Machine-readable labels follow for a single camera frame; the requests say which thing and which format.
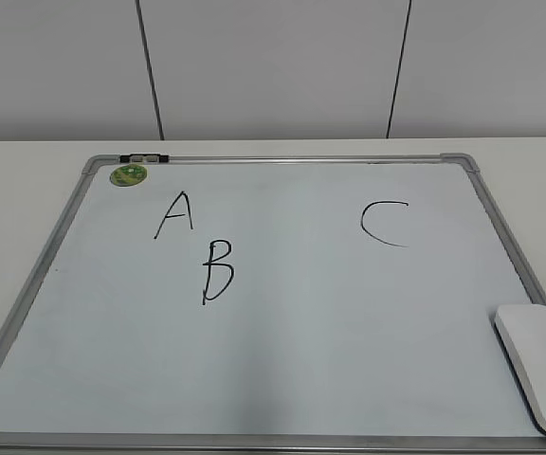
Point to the white board with grey frame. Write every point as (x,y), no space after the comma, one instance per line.
(314,305)

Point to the round green magnet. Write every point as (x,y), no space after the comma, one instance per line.
(128,175)

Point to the white board eraser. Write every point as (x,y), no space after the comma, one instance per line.
(522,330)

